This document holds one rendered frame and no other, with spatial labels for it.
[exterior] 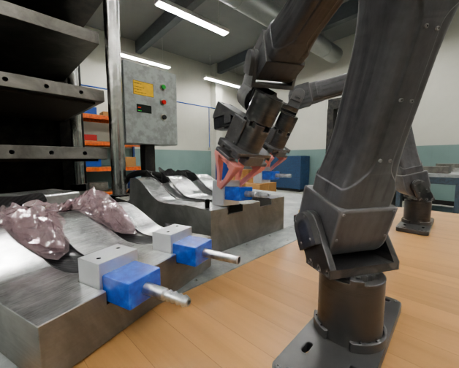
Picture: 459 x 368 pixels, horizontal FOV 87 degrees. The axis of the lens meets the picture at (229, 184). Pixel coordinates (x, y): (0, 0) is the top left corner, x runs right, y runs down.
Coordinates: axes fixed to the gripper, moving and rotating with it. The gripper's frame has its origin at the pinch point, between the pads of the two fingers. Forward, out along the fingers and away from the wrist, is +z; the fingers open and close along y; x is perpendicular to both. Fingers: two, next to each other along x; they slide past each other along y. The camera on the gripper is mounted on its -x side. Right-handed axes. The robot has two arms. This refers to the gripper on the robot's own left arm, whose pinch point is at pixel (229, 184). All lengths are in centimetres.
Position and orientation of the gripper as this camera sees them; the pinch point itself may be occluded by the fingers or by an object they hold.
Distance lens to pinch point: 52.1
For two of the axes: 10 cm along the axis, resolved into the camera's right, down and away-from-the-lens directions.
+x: 6.0, 5.7, -5.7
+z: -3.8, 8.2, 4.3
